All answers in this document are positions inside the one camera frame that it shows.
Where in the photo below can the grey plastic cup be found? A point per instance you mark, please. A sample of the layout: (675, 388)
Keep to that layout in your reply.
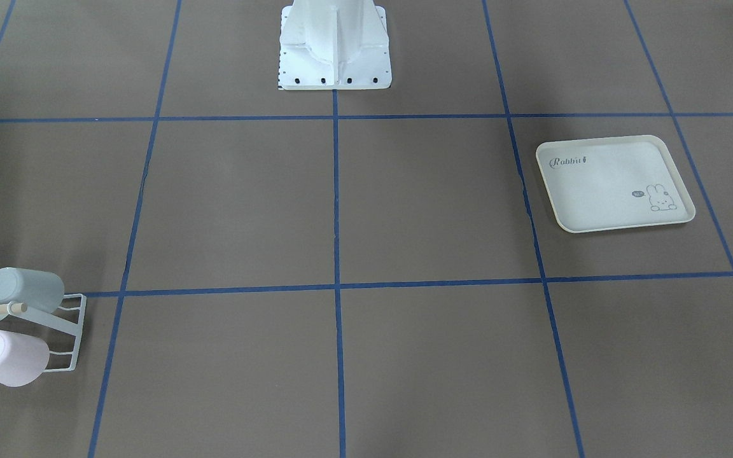
(42, 291)

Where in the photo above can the pink plastic cup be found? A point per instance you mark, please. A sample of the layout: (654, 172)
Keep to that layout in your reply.
(23, 358)

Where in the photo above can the pale green plastic tray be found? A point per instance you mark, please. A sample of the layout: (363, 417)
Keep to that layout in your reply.
(607, 184)

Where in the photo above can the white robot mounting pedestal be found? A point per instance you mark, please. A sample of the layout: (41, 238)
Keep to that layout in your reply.
(334, 45)

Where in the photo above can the white wire cup rack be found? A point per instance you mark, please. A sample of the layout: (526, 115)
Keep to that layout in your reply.
(53, 322)

